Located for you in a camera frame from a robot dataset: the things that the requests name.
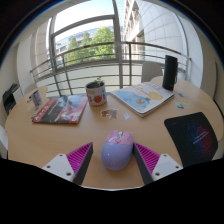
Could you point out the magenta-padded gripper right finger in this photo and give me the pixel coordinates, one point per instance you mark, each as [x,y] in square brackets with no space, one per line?
[166,165]

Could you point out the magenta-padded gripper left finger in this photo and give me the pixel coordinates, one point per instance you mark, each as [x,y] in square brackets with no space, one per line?
[58,165]

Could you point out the pink and lilac computer mouse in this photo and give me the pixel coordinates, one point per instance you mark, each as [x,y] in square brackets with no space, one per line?
[116,153]

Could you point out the black mouse pad with galaxy print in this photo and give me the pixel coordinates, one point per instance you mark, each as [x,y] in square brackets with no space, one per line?
[191,138]

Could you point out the red magazine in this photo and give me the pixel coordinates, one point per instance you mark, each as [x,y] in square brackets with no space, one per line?
[61,109]

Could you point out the blue and white sticker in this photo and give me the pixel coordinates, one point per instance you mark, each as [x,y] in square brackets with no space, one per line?
[180,105]

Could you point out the small pale sticker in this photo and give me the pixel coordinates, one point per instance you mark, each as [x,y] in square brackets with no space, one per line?
[127,116]

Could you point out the yellow round sticker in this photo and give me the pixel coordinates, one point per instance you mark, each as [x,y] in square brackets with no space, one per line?
[184,101]

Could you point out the small glass jar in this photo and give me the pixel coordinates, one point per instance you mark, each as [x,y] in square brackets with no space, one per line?
[36,98]

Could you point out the small blue sticker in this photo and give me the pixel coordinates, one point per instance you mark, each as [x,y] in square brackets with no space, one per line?
[180,95]

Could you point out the light blue picture book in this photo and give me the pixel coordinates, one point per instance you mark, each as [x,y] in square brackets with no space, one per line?
[143,97]

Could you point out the floral sticker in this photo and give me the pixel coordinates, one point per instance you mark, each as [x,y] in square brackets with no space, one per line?
[109,113]

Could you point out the strawberry mug with plant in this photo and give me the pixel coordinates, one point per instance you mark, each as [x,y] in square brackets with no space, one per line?
[97,97]

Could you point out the black document tray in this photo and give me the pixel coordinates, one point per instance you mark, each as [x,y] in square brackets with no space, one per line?
[9,98]

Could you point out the black cylindrical bottle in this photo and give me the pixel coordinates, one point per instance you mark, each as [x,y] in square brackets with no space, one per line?
[170,73]

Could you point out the metal balcony railing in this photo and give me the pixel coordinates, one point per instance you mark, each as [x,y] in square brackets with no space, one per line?
[100,45]

